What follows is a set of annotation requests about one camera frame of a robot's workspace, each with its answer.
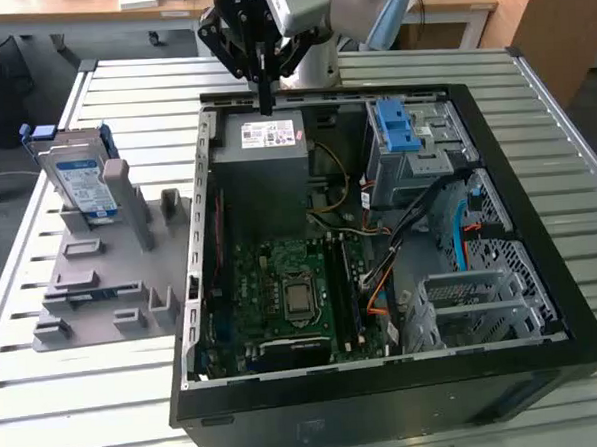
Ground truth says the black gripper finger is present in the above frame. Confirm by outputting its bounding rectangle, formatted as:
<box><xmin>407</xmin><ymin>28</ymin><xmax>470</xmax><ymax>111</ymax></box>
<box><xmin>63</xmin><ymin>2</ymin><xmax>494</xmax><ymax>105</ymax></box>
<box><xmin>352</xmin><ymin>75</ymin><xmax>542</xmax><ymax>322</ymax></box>
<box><xmin>263</xmin><ymin>25</ymin><xmax>327</xmax><ymax>117</ymax></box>
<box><xmin>195</xmin><ymin>4</ymin><xmax>270</xmax><ymax>120</ymax></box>

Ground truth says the hard disk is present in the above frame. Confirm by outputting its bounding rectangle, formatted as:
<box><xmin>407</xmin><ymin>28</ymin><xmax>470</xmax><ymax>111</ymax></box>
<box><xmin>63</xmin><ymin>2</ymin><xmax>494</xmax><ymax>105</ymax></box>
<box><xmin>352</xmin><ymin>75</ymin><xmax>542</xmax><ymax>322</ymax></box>
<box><xmin>18</xmin><ymin>118</ymin><xmax>125</xmax><ymax>232</ymax></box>

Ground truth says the silver disk bay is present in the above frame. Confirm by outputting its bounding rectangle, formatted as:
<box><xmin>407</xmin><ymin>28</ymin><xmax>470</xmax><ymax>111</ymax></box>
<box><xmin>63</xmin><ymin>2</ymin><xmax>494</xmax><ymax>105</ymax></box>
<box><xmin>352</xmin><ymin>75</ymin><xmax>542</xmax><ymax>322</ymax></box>
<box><xmin>395</xmin><ymin>264</ymin><xmax>559</xmax><ymax>354</ymax></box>

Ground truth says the blue plastic drive latch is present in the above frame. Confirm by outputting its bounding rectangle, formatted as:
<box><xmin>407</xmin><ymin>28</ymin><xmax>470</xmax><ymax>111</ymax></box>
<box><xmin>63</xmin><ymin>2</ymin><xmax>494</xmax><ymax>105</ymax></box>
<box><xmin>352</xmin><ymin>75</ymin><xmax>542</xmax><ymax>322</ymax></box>
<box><xmin>374</xmin><ymin>96</ymin><xmax>424</xmax><ymax>154</ymax></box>

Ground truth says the grey power supply unit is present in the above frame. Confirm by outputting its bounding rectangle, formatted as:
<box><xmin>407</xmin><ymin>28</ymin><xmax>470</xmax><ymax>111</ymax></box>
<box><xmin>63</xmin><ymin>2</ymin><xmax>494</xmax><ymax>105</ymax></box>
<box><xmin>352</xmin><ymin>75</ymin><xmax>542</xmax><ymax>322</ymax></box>
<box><xmin>207</xmin><ymin>107</ymin><xmax>314</xmax><ymax>242</ymax></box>

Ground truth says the long wooden desk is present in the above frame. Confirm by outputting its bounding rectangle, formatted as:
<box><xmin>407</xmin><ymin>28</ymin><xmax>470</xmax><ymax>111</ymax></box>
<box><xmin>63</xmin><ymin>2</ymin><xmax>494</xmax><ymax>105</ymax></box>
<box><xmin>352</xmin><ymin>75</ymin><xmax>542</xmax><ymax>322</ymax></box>
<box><xmin>0</xmin><ymin>0</ymin><xmax>221</xmax><ymax>68</ymax></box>

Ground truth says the silver optical drive cage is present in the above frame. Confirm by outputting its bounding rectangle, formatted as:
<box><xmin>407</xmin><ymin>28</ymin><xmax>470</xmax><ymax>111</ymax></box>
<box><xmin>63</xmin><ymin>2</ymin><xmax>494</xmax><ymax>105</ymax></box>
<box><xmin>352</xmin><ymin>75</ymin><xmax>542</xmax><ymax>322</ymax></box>
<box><xmin>361</xmin><ymin>93</ymin><xmax>482</xmax><ymax>211</ymax></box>

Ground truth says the short wooden desk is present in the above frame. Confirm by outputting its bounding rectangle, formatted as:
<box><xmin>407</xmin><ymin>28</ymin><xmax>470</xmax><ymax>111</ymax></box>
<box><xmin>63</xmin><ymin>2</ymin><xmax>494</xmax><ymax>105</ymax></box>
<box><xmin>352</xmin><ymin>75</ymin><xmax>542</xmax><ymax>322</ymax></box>
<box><xmin>396</xmin><ymin>0</ymin><xmax>502</xmax><ymax>54</ymax></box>

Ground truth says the black mesh bin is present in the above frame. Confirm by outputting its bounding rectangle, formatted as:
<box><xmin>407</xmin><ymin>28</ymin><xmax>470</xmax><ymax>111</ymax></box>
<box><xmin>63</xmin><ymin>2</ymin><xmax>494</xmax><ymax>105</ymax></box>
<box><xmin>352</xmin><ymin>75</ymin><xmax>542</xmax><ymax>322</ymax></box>
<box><xmin>0</xmin><ymin>32</ymin><xmax>39</xmax><ymax>150</ymax></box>

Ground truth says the installed RAM stick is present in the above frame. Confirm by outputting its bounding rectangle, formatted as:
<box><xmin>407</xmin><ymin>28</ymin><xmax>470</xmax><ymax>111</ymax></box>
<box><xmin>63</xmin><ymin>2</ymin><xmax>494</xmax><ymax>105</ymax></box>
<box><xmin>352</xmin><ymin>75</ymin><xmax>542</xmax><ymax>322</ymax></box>
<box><xmin>338</xmin><ymin>232</ymin><xmax>366</xmax><ymax>347</ymax></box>

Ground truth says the green motherboard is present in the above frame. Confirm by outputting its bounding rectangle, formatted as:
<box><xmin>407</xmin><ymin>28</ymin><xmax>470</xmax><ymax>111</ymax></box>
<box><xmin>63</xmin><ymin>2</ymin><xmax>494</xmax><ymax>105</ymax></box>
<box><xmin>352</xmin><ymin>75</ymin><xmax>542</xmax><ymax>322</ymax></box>
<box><xmin>198</xmin><ymin>231</ymin><xmax>392</xmax><ymax>378</ymax></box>

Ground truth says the silver CPU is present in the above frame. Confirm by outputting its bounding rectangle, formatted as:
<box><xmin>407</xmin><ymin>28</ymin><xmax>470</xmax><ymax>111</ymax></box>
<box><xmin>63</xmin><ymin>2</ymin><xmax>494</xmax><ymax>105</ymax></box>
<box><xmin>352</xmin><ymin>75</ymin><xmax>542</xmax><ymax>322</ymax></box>
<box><xmin>280</xmin><ymin>277</ymin><xmax>318</xmax><ymax>325</ymax></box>

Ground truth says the grey parts rack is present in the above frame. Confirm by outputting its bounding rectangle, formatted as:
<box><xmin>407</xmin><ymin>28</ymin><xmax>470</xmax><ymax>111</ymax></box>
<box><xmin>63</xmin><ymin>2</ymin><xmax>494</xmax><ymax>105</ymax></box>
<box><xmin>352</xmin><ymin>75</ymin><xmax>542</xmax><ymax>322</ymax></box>
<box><xmin>22</xmin><ymin>156</ymin><xmax>201</xmax><ymax>354</ymax></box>

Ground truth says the brown wooden cabinet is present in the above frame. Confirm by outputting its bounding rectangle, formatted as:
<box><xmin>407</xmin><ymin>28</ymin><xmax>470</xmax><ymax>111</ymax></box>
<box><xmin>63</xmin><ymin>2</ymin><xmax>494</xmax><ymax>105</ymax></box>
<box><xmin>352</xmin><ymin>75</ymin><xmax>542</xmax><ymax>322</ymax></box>
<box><xmin>476</xmin><ymin>0</ymin><xmax>597</xmax><ymax>113</ymax></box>

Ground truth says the blue RAM stick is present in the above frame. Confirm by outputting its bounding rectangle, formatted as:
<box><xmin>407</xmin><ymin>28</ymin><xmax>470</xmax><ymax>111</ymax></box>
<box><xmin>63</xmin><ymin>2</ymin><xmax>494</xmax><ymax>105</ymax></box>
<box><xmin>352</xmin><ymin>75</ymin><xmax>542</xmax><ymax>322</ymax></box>
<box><xmin>66</xmin><ymin>287</ymin><xmax>118</xmax><ymax>303</ymax></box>

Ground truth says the black graphics card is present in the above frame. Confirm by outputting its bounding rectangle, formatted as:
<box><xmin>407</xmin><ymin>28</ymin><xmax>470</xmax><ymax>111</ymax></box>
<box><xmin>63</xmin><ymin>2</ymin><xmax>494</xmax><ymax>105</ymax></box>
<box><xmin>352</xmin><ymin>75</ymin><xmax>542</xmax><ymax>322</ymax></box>
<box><xmin>256</xmin><ymin>334</ymin><xmax>333</xmax><ymax>372</ymax></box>

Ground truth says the black PC case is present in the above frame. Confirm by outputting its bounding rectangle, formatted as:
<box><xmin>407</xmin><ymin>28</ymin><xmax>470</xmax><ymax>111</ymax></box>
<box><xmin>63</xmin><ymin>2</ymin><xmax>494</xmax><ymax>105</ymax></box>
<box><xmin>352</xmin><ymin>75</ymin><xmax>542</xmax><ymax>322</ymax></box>
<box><xmin>152</xmin><ymin>71</ymin><xmax>597</xmax><ymax>447</ymax></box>

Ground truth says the yellow wire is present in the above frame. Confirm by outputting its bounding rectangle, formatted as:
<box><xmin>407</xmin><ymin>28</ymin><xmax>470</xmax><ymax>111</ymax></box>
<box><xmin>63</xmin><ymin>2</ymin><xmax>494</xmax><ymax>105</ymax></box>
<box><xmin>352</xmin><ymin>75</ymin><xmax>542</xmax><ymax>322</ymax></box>
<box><xmin>303</xmin><ymin>140</ymin><xmax>353</xmax><ymax>215</ymax></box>

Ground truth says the grey white wire bundle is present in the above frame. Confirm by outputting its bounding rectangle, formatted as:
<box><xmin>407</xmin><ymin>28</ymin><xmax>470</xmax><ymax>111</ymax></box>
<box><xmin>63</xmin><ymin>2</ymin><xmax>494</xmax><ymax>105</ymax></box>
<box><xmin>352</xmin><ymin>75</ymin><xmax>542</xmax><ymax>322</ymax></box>
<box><xmin>307</xmin><ymin>209</ymin><xmax>395</xmax><ymax>242</ymax></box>

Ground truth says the thin red wire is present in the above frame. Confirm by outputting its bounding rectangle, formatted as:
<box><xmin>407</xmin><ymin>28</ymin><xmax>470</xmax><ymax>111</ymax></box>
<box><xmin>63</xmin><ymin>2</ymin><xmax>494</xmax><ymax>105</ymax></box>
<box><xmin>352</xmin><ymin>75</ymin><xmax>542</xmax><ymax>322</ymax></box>
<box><xmin>204</xmin><ymin>190</ymin><xmax>229</xmax><ymax>297</ymax></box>

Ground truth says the black cable bundle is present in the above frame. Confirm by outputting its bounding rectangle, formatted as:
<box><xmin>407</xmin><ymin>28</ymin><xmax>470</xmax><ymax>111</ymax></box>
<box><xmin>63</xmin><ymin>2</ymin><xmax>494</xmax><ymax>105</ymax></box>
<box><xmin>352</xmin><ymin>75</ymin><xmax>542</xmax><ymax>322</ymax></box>
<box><xmin>355</xmin><ymin>166</ymin><xmax>483</xmax><ymax>286</ymax></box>

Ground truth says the blue data wire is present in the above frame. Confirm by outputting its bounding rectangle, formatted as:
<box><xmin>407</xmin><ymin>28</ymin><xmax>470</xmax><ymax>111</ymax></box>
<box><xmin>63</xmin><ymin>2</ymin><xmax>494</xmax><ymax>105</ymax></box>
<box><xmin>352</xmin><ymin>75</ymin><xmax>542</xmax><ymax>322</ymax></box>
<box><xmin>454</xmin><ymin>186</ymin><xmax>487</xmax><ymax>276</ymax></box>

